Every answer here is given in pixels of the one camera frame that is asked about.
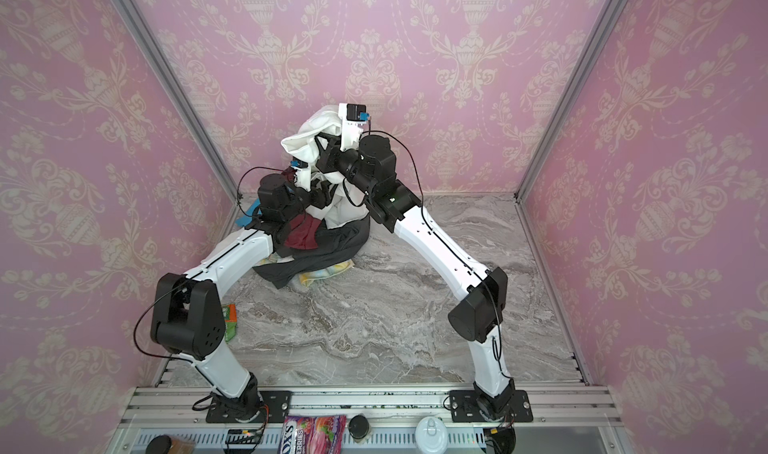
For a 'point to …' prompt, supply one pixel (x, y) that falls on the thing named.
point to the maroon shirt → (303, 233)
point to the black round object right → (499, 440)
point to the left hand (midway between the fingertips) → (332, 175)
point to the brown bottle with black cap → (166, 444)
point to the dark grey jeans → (333, 244)
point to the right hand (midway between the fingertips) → (315, 133)
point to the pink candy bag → (313, 434)
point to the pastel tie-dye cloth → (310, 277)
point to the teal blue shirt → (246, 218)
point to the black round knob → (358, 426)
